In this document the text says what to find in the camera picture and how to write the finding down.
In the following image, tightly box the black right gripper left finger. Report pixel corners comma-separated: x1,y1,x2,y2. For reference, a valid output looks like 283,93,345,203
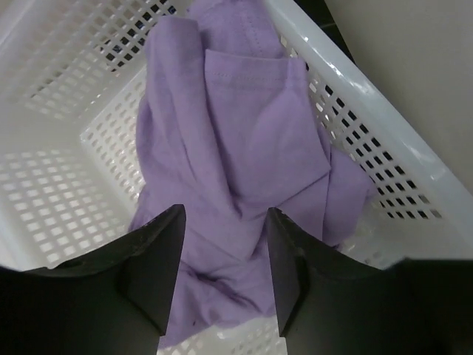
1,204,185,354

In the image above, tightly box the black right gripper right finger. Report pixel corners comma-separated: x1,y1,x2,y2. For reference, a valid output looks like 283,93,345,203
266,208,472,354

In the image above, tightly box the lilac t shirt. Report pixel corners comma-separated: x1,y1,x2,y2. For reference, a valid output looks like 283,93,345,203
129,1,375,349

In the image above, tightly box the white plastic basket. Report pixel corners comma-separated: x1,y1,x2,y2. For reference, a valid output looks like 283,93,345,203
0,0,473,355

